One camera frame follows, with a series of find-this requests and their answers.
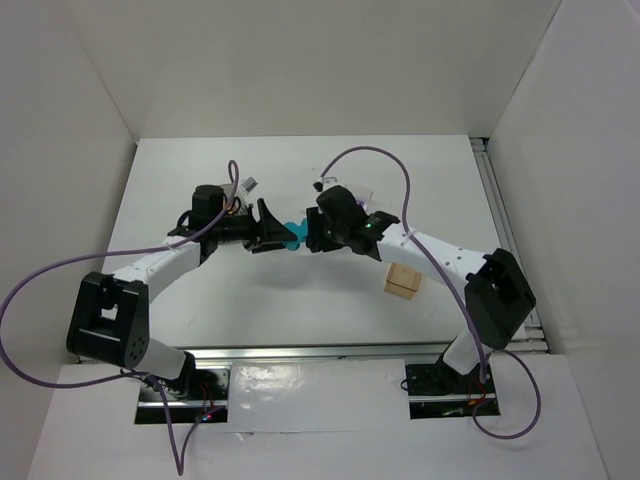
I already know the aluminium rail front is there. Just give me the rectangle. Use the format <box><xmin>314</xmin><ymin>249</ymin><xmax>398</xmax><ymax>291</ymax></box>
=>
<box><xmin>79</xmin><ymin>340</ymin><xmax>461</xmax><ymax>364</ymax></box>

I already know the teal lego figure piece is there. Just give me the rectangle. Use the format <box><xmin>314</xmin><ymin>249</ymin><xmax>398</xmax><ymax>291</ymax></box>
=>
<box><xmin>284</xmin><ymin>219</ymin><xmax>308</xmax><ymax>251</ymax></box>

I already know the clear plastic container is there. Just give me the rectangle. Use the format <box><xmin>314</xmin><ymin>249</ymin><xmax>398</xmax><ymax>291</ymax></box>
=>
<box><xmin>345</xmin><ymin>184</ymin><xmax>373</xmax><ymax>212</ymax></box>

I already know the aluminium rail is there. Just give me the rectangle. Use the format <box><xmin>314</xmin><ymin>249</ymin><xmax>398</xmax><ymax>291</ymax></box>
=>
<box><xmin>469</xmin><ymin>137</ymin><xmax>550</xmax><ymax>354</ymax></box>
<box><xmin>79</xmin><ymin>340</ymin><xmax>461</xmax><ymax>364</ymax></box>

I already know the orange tinted plastic container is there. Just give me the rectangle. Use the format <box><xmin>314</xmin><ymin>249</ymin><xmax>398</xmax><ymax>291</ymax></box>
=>
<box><xmin>384</xmin><ymin>263</ymin><xmax>422</xmax><ymax>300</ymax></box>

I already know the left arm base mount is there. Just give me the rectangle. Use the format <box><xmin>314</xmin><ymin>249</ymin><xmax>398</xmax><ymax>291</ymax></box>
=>
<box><xmin>134</xmin><ymin>366</ymin><xmax>231</xmax><ymax>425</ymax></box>

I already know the aluminium rail right side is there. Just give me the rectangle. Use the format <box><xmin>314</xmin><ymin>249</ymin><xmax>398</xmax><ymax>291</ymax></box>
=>
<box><xmin>469</xmin><ymin>137</ymin><xmax>550</xmax><ymax>354</ymax></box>

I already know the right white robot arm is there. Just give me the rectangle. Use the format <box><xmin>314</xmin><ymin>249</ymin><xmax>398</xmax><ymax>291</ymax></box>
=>
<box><xmin>306</xmin><ymin>182</ymin><xmax>536</xmax><ymax>376</ymax></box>

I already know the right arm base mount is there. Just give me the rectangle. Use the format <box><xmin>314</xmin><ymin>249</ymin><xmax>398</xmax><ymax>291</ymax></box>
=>
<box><xmin>400</xmin><ymin>362</ymin><xmax>500</xmax><ymax>420</ymax></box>

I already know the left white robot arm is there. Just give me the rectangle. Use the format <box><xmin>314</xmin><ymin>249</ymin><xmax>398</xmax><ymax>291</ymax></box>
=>
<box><xmin>66</xmin><ymin>185</ymin><xmax>297</xmax><ymax>396</ymax></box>

